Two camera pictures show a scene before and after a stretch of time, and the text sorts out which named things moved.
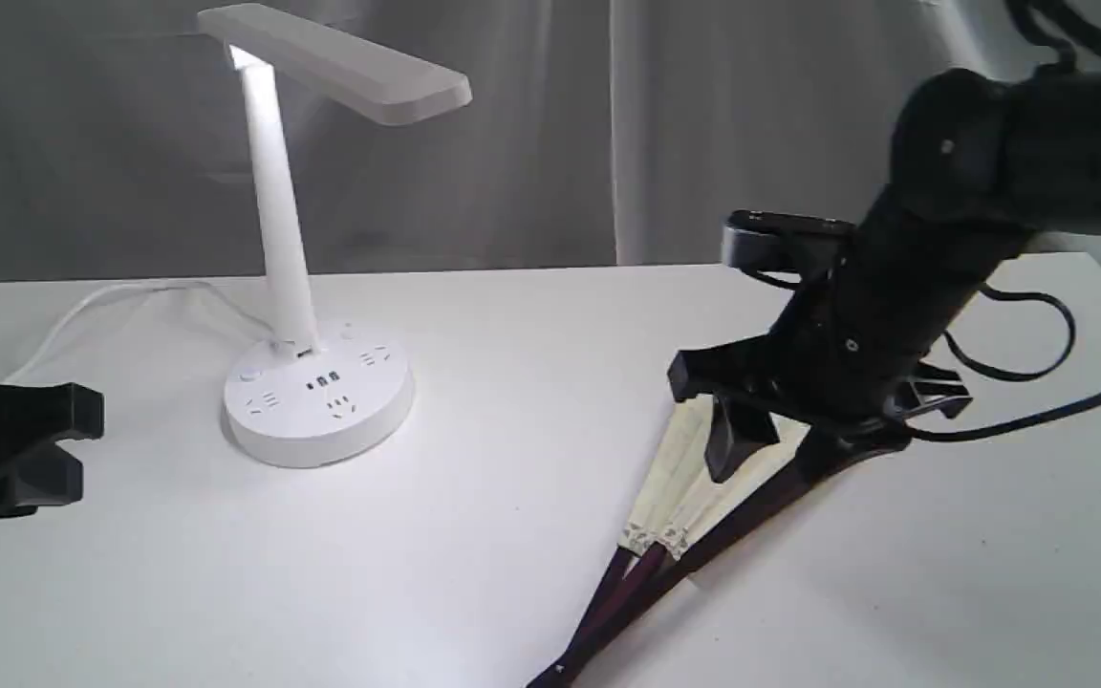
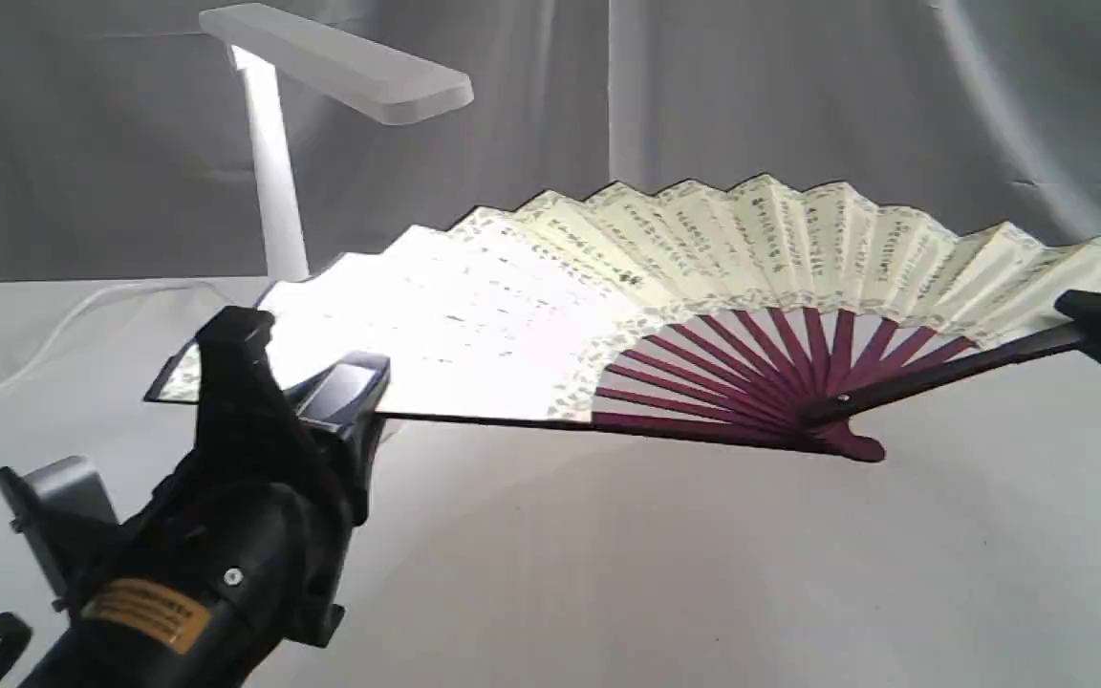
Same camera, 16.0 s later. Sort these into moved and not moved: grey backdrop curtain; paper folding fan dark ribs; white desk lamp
Moved: paper folding fan dark ribs
Not moved: grey backdrop curtain; white desk lamp
